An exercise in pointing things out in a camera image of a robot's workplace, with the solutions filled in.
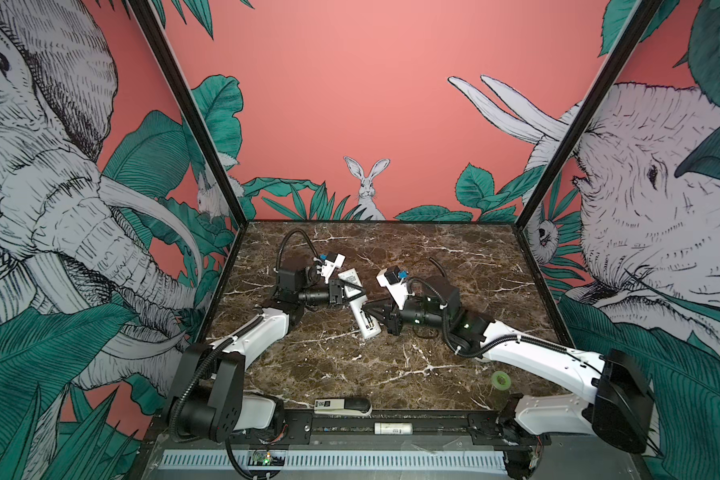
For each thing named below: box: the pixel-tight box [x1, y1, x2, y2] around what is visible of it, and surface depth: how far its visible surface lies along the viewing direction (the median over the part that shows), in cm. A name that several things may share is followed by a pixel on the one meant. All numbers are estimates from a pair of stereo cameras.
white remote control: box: [337, 268, 382, 340], surface depth 77 cm
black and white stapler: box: [314, 398, 373, 417], surface depth 76 cm
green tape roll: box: [491, 370, 511, 391], surface depth 83 cm
